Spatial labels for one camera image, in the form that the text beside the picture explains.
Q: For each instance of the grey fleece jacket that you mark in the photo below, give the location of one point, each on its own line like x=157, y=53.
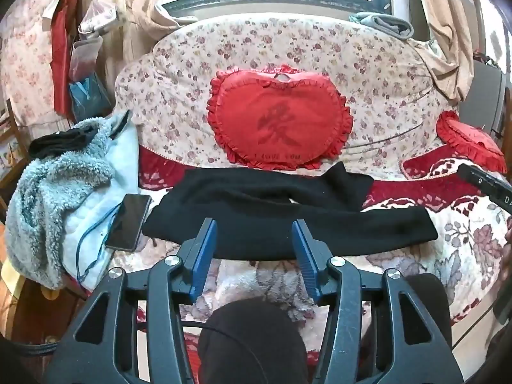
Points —
x=59, y=216

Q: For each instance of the black smartphone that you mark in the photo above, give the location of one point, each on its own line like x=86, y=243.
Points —
x=124, y=233

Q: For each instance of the red hanging garment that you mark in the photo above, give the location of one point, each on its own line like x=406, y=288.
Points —
x=63, y=27

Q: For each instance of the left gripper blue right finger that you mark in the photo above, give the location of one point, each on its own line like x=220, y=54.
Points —
x=312, y=257

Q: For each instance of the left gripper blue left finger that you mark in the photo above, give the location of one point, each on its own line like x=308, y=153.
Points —
x=196, y=256

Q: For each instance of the blue plastic bag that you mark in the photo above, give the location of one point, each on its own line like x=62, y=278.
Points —
x=89, y=98

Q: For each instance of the black garment on jacket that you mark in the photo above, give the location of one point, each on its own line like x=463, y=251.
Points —
x=61, y=142

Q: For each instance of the black pants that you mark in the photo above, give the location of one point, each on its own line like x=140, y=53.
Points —
x=254, y=211

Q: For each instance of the red heart-shaped pillow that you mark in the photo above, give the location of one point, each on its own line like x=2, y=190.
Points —
x=278, y=118

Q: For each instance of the beige curtain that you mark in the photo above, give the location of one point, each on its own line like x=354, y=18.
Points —
x=448, y=54

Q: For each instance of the clear plastic bag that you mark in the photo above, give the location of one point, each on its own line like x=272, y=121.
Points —
x=99, y=19

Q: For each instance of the small red ruffled pillow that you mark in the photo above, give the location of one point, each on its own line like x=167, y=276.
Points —
x=470, y=142

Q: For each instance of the grey folded cloth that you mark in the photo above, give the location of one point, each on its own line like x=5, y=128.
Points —
x=388, y=24

